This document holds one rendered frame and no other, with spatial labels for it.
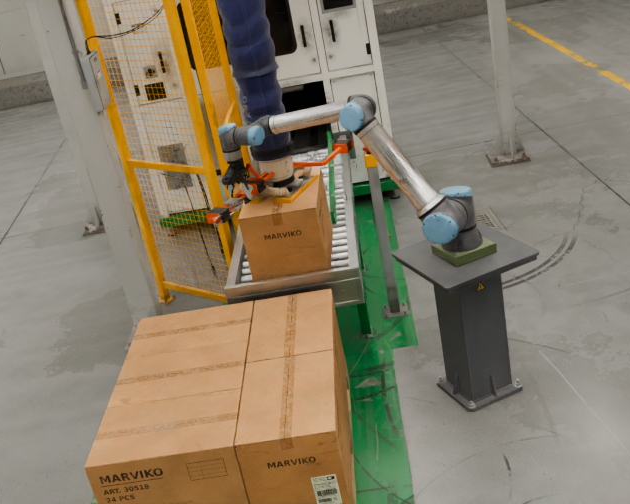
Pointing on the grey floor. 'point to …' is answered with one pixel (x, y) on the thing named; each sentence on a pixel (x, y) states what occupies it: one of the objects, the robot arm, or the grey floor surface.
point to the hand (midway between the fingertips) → (240, 198)
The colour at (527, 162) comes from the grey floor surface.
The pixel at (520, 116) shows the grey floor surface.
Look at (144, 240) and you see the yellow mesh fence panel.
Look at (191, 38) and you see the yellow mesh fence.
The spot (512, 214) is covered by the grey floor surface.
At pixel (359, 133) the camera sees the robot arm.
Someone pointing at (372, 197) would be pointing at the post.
